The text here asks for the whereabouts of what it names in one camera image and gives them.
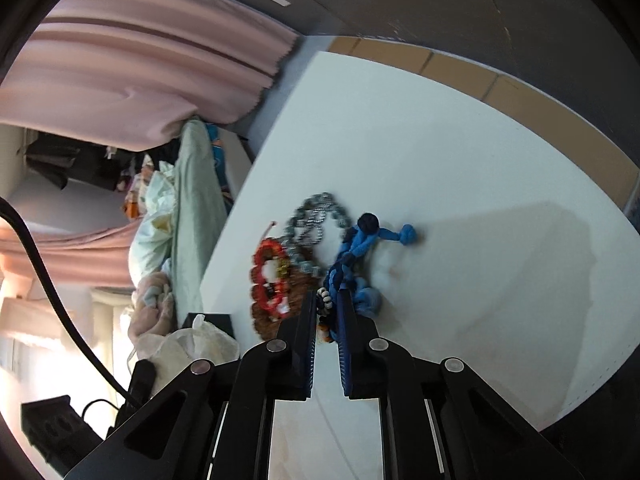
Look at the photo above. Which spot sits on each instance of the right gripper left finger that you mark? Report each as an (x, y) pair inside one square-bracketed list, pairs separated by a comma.
[(213, 421)]

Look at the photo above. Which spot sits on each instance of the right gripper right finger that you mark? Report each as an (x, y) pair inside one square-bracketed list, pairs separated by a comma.
[(438, 420)]

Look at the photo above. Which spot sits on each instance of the translucent white flower hairpiece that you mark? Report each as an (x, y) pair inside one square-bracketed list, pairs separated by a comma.
[(172, 353)]

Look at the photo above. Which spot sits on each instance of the black jewelry box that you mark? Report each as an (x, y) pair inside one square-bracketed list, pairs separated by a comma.
[(217, 325)]

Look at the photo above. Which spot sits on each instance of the pink fleece blanket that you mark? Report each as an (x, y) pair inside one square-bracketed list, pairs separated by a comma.
[(154, 307)]

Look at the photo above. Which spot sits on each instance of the pale green pillow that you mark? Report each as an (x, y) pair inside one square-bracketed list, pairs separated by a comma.
[(151, 245)]

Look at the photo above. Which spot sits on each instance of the green bed sheet mattress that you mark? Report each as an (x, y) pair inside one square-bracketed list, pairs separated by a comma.
[(199, 217)]

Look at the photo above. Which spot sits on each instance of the pink curtain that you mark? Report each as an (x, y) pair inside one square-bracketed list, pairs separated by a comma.
[(129, 73)]

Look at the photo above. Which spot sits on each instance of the white wall socket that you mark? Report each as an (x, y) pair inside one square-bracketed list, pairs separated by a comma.
[(283, 3)]

